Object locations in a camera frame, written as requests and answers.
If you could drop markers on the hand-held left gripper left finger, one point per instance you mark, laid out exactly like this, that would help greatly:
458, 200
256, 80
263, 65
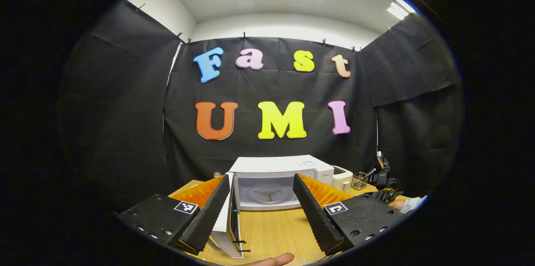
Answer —
207, 216

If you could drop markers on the black backdrop cloth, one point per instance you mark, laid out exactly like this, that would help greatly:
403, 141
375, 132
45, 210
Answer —
125, 124

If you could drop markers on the small ceiling light panel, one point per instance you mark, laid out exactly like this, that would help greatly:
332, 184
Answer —
400, 8

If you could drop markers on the white toaster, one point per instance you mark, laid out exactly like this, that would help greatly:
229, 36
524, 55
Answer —
342, 180

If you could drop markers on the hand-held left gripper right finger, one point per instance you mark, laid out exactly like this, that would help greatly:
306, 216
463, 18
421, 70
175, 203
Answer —
317, 220

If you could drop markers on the white microwave oven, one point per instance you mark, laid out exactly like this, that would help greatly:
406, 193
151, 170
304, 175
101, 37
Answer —
271, 165

